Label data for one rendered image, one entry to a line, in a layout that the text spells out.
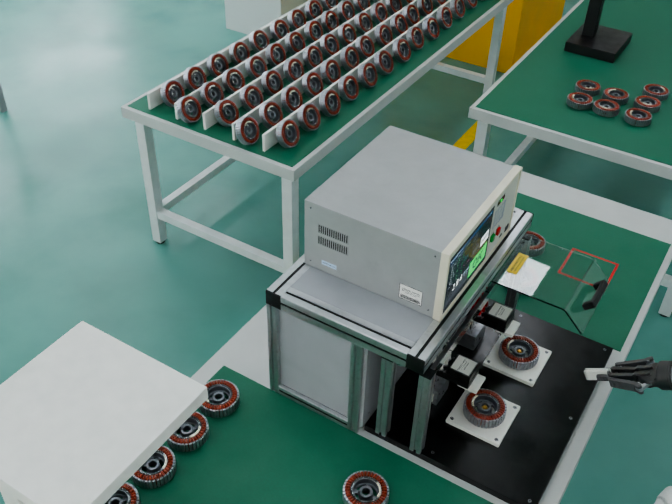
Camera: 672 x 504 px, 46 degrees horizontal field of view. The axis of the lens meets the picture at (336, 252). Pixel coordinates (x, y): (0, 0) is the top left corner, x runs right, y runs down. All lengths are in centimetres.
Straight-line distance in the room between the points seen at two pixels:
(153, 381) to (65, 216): 266
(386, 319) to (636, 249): 124
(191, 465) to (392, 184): 86
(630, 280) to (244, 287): 174
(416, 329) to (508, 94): 201
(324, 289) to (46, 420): 73
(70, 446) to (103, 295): 217
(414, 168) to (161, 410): 90
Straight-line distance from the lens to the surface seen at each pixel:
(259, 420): 215
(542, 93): 376
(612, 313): 260
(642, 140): 354
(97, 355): 173
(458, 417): 215
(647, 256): 288
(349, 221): 187
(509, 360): 227
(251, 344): 234
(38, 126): 507
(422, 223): 185
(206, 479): 205
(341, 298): 194
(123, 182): 443
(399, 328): 187
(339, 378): 203
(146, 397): 163
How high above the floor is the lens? 242
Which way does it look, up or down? 39 degrees down
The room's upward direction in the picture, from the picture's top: 2 degrees clockwise
